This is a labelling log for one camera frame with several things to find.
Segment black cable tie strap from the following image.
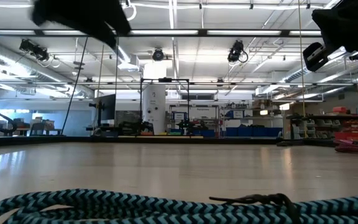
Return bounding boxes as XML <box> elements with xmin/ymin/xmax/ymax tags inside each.
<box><xmin>209</xmin><ymin>192</ymin><xmax>301</xmax><ymax>218</ymax></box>

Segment yellow hanging cord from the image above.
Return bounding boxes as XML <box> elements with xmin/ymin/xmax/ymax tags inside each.
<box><xmin>297</xmin><ymin>0</ymin><xmax>307</xmax><ymax>139</ymax></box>

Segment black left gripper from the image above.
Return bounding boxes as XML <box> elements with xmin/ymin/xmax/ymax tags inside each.
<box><xmin>29</xmin><ymin>0</ymin><xmax>132</xmax><ymax>48</ymax></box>

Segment black hanging cable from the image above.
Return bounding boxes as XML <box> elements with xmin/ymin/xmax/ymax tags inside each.
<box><xmin>60</xmin><ymin>36</ymin><xmax>89</xmax><ymax>135</ymax></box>

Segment dark parts shelf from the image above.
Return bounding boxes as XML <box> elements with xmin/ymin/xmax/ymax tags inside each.
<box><xmin>286</xmin><ymin>113</ymin><xmax>358</xmax><ymax>141</ymax></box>

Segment blue black braided cable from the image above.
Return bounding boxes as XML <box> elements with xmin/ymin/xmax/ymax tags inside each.
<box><xmin>0</xmin><ymin>188</ymin><xmax>358</xmax><ymax>224</ymax></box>

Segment red storage bins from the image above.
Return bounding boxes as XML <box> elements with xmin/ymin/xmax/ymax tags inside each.
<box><xmin>334</xmin><ymin>119</ymin><xmax>358</xmax><ymax>141</ymax></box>

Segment blue storage bins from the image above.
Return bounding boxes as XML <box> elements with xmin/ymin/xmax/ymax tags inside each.
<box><xmin>222</xmin><ymin>126</ymin><xmax>284</xmax><ymax>138</ymax></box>

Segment round black ceiling camera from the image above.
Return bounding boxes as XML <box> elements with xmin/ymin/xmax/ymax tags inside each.
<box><xmin>152</xmin><ymin>47</ymin><xmax>165</xmax><ymax>62</ymax></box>

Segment black table frame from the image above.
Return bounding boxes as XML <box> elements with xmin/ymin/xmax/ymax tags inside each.
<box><xmin>0</xmin><ymin>134</ymin><xmax>337</xmax><ymax>149</ymax></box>

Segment red braided cable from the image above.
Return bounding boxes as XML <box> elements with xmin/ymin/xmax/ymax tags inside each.
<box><xmin>334</xmin><ymin>144</ymin><xmax>358</xmax><ymax>156</ymax></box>

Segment black overhead light bar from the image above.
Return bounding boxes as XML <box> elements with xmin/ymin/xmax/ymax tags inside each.
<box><xmin>0</xmin><ymin>29</ymin><xmax>323</xmax><ymax>39</ymax></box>

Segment white hanging ring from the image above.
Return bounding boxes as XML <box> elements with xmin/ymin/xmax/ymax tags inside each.
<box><xmin>121</xmin><ymin>0</ymin><xmax>137</xmax><ymax>22</ymax></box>

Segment white cylindrical pillar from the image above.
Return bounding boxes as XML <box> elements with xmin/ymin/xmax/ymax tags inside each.
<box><xmin>142</xmin><ymin>84</ymin><xmax>167</xmax><ymax>135</ymax></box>

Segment black ceiling camera with cables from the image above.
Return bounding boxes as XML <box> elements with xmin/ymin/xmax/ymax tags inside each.
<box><xmin>19</xmin><ymin>39</ymin><xmax>50</xmax><ymax>62</ymax></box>
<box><xmin>227</xmin><ymin>39</ymin><xmax>249</xmax><ymax>63</ymax></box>

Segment metal shelf rack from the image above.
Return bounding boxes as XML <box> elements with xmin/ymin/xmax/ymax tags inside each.
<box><xmin>168</xmin><ymin>104</ymin><xmax>222</xmax><ymax>138</ymax></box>

